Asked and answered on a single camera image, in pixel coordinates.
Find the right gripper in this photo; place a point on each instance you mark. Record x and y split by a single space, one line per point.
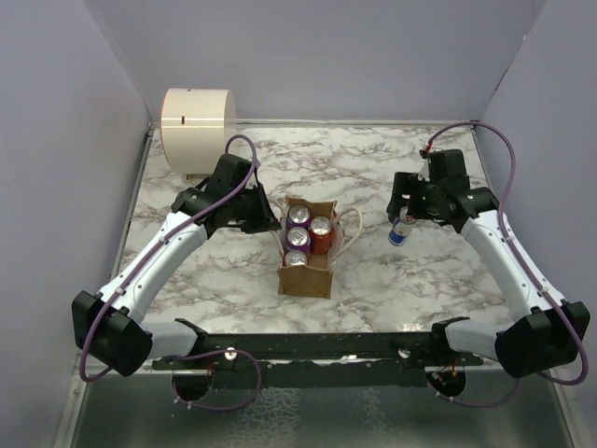
409 183

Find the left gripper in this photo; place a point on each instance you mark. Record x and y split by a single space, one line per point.
266 220

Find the purple soda can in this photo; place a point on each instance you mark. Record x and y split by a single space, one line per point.
299 216
298 238

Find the blue and silver energy can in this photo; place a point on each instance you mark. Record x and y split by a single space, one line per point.
401 230

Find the red soda can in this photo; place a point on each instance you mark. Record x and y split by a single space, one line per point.
321 232

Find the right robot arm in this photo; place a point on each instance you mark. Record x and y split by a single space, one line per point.
547 328

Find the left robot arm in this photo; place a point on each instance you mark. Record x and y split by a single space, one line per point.
109 325

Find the silver top can front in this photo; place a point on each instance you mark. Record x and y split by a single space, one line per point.
295 258

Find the cream cylindrical container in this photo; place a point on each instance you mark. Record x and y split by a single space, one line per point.
195 125

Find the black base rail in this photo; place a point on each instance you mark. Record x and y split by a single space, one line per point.
313 360

